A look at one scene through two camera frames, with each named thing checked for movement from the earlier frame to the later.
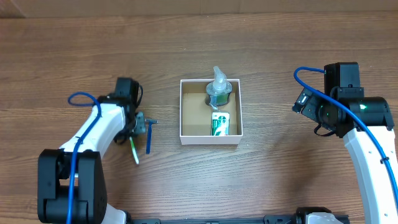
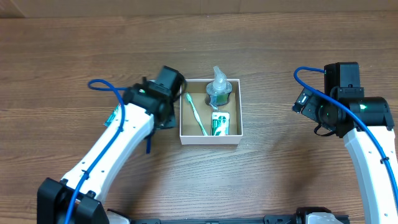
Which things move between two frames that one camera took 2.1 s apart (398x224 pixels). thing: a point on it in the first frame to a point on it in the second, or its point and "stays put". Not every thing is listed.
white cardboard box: [195, 116] stays put
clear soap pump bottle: [218, 91] stays put
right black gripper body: [325, 115] stays put
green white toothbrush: [134, 150] to [197, 116]
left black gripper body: [132, 130] to [168, 121]
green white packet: [220, 124] stays put
